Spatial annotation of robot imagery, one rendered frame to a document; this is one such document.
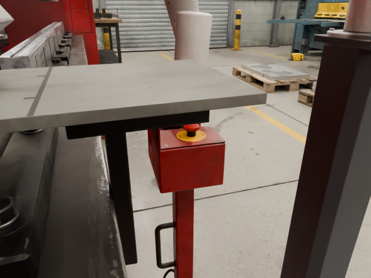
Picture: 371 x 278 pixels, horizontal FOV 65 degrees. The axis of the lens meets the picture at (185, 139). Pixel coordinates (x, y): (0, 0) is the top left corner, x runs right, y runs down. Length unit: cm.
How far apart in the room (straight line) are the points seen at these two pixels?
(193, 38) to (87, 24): 179
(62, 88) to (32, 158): 13
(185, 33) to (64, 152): 40
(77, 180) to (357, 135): 65
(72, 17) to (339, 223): 213
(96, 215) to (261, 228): 140
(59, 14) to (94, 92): 220
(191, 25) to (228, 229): 116
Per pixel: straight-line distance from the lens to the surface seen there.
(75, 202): 34
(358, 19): 81
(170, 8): 81
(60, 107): 22
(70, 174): 39
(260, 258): 151
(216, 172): 71
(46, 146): 40
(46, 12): 245
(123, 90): 26
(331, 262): 106
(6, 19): 30
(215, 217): 168
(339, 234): 99
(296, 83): 435
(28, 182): 33
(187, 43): 71
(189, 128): 68
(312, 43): 774
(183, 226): 88
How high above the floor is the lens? 106
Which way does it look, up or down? 24 degrees down
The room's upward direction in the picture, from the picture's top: straight up
